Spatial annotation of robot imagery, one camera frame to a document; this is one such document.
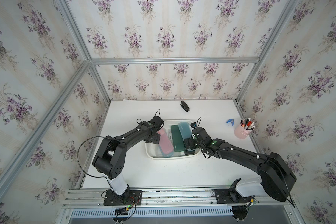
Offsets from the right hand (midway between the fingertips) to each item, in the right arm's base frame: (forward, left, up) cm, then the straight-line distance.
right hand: (191, 139), depth 87 cm
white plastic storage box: (-5, +24, -7) cm, 26 cm away
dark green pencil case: (+2, +8, -5) cm, 10 cm away
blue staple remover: (+20, -32, -7) cm, 39 cm away
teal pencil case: (-9, +15, -5) cm, 19 cm away
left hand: (+1, +27, -4) cm, 27 cm away
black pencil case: (-6, +3, -6) cm, 9 cm away
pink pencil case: (-5, +16, -3) cm, 17 cm away
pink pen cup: (+7, -34, -2) cm, 35 cm away
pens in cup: (+12, -38, +2) cm, 40 cm away
